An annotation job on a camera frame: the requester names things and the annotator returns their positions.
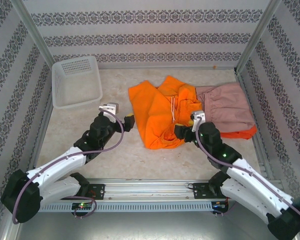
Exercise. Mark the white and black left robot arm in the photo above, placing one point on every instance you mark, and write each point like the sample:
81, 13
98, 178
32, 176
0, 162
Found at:
55, 165

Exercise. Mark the grey metal shelf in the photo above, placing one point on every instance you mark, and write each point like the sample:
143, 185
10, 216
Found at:
150, 227

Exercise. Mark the pink shorts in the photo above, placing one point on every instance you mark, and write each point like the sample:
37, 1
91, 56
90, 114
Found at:
227, 105

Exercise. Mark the white plastic basket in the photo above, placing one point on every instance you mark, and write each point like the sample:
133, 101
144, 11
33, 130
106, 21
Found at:
75, 82

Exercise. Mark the aluminium frame post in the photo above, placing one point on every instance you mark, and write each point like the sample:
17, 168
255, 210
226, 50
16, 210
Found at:
32, 27
258, 35

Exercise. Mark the red-orange shorts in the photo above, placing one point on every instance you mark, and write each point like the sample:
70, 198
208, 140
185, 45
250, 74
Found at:
240, 135

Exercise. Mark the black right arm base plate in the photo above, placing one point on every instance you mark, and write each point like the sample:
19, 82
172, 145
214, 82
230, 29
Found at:
200, 191

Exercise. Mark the light orange shorts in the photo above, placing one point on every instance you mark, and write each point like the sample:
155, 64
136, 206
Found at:
152, 112

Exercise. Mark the small circuit board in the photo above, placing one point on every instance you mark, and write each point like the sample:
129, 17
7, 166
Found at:
82, 205
218, 204

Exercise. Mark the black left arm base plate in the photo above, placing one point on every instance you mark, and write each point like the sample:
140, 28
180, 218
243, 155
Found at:
98, 191

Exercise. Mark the aluminium frame bar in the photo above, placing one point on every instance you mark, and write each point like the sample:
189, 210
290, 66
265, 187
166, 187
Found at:
39, 142
165, 67
262, 160

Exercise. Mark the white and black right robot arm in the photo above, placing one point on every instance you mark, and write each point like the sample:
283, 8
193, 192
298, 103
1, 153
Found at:
252, 180

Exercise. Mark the aluminium mounting rail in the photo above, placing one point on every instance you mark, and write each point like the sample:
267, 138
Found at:
145, 190

